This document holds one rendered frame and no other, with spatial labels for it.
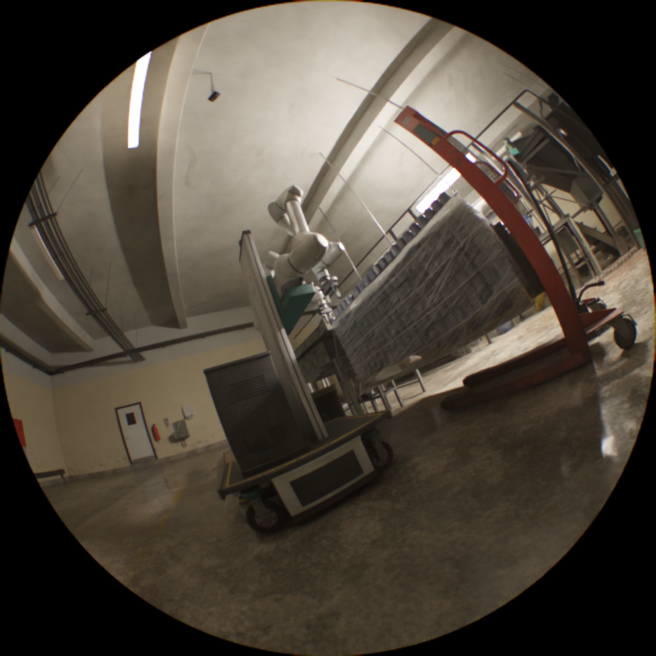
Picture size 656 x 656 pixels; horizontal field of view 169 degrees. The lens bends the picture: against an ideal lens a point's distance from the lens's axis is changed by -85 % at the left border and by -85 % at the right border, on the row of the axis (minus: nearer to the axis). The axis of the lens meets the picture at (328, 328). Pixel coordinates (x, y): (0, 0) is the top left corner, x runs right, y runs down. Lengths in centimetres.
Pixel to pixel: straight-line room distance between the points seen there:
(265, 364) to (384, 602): 103
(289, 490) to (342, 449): 31
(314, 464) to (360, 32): 532
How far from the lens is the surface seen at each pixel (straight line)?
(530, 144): 527
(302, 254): 123
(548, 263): 137
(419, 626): 63
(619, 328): 139
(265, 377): 106
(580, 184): 503
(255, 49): 429
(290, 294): 120
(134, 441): 861
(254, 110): 444
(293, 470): 101
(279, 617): 79
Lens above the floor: 57
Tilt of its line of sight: 14 degrees up
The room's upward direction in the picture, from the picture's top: 24 degrees counter-clockwise
